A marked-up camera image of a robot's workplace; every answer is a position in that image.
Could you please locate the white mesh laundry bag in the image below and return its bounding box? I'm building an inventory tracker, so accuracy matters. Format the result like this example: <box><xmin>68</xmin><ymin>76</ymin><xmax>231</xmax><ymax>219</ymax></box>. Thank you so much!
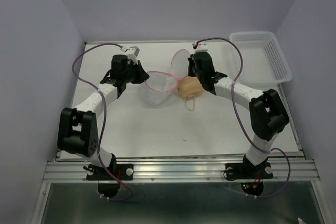
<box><xmin>139</xmin><ymin>49</ymin><xmax>190</xmax><ymax>106</ymax></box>

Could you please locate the beige bra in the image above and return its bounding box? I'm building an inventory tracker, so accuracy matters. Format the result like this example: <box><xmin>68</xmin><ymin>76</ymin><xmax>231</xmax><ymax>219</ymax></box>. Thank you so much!
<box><xmin>177</xmin><ymin>77</ymin><xmax>204</xmax><ymax>111</ymax></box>

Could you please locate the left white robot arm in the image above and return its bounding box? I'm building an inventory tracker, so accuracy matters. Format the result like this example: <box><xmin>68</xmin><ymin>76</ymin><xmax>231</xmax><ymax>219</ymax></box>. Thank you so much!
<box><xmin>57</xmin><ymin>55</ymin><xmax>149</xmax><ymax>179</ymax></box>

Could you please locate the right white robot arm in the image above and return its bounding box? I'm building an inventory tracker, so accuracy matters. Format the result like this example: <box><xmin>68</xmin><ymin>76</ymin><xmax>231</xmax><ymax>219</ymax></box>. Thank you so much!
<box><xmin>188</xmin><ymin>52</ymin><xmax>289</xmax><ymax>177</ymax></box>

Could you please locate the white plastic basket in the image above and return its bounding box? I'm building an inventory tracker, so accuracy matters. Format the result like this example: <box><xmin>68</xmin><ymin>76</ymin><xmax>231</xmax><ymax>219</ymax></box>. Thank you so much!
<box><xmin>229</xmin><ymin>31</ymin><xmax>292</xmax><ymax>88</ymax></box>

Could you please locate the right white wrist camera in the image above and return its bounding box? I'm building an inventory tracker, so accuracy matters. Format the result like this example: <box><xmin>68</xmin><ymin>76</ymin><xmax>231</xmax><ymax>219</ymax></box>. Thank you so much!
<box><xmin>192</xmin><ymin>41</ymin><xmax>208</xmax><ymax>54</ymax></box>

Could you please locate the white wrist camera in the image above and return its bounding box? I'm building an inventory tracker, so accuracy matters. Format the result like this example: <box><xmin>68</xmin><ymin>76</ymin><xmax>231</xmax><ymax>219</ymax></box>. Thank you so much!
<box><xmin>121</xmin><ymin>46</ymin><xmax>140</xmax><ymax>63</ymax></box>
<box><xmin>192</xmin><ymin>41</ymin><xmax>208</xmax><ymax>54</ymax></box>

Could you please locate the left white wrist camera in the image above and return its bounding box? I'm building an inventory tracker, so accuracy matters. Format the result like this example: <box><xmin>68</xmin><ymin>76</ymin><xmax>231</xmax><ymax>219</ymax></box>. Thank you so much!
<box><xmin>121</xmin><ymin>46</ymin><xmax>140</xmax><ymax>63</ymax></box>

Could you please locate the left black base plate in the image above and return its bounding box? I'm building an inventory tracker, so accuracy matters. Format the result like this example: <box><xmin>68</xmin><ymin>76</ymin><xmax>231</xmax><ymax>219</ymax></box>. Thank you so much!
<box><xmin>83</xmin><ymin>162</ymin><xmax>135</xmax><ymax>198</ymax></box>

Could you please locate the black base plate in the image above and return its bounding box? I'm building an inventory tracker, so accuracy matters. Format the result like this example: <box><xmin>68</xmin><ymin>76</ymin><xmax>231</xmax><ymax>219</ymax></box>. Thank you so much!
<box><xmin>83</xmin><ymin>162</ymin><xmax>135</xmax><ymax>198</ymax></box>
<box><xmin>223</xmin><ymin>156</ymin><xmax>274</xmax><ymax>197</ymax></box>

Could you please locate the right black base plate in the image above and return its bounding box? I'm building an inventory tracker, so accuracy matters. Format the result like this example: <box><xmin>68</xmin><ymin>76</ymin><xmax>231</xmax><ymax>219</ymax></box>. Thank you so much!
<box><xmin>223</xmin><ymin>156</ymin><xmax>274</xmax><ymax>197</ymax></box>

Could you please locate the aluminium rail frame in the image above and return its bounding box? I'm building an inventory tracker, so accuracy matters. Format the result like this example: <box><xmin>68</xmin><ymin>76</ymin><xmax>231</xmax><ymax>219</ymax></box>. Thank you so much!
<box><xmin>33</xmin><ymin>42</ymin><xmax>334</xmax><ymax>223</ymax></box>

